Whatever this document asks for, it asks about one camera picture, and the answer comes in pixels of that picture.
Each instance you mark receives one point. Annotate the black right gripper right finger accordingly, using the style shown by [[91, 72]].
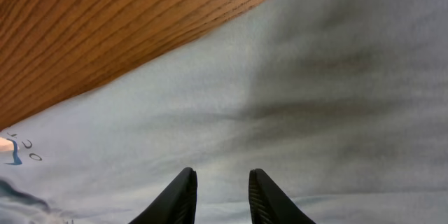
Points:
[[269, 204]]

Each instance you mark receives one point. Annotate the light blue t-shirt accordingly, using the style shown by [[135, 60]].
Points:
[[342, 102]]

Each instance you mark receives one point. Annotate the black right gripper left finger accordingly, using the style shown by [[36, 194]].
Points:
[[176, 204]]

